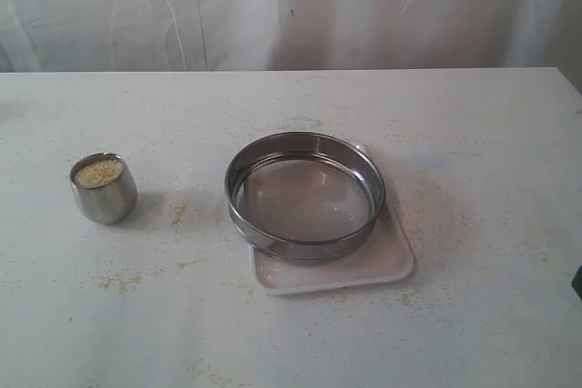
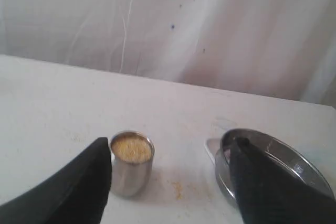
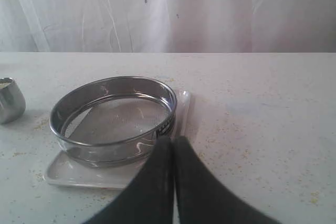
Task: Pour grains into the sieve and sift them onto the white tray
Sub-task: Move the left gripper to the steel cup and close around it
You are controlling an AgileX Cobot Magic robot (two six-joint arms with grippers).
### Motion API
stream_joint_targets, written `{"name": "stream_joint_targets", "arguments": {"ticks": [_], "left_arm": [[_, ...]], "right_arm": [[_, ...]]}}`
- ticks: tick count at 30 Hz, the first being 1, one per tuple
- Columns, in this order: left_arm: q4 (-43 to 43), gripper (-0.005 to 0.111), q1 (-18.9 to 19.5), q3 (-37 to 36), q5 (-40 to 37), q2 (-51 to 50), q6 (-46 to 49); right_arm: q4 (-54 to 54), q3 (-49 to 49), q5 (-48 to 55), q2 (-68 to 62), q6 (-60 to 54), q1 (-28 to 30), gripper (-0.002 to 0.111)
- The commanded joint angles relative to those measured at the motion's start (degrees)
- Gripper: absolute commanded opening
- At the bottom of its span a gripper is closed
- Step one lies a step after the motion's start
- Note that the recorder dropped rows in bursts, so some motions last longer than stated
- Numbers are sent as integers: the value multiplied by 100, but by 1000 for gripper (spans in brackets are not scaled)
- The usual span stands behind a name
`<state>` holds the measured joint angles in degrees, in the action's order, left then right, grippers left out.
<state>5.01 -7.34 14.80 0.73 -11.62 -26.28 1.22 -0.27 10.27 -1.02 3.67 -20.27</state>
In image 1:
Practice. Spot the round steel mesh sieve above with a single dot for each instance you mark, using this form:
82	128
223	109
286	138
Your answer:
295	146

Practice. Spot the stainless steel cup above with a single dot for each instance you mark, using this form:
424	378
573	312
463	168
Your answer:
107	204

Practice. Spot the yellow millet grain pile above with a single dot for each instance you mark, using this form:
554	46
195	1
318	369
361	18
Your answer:
98	173

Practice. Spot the white square plastic tray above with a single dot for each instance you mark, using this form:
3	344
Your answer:
336	270

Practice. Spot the white backdrop curtain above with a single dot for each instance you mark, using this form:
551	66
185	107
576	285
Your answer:
208	35

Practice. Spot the dark object at right edge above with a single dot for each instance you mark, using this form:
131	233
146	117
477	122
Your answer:
576	283

